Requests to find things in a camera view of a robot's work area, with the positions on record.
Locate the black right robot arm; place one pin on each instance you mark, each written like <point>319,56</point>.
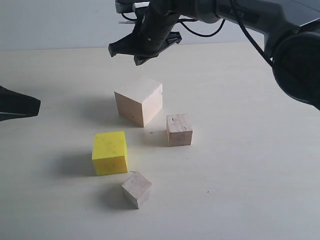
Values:
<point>291,31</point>

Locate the large light wooden cube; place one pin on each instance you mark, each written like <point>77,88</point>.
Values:
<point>139,101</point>

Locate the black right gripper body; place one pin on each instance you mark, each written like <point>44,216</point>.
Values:
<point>155,22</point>

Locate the yellow cube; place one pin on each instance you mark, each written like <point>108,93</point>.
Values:
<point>110,153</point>

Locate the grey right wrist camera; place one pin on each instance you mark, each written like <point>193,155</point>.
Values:
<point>129,6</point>

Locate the medium wooden cube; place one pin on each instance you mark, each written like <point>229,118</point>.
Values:
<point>179,130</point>

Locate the small pale wooden cube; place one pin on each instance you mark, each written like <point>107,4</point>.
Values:
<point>137,189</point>

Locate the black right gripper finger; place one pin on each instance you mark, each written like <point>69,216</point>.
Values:
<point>128,45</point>
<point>174,37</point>

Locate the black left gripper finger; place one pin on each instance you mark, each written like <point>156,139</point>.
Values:
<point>14,105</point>

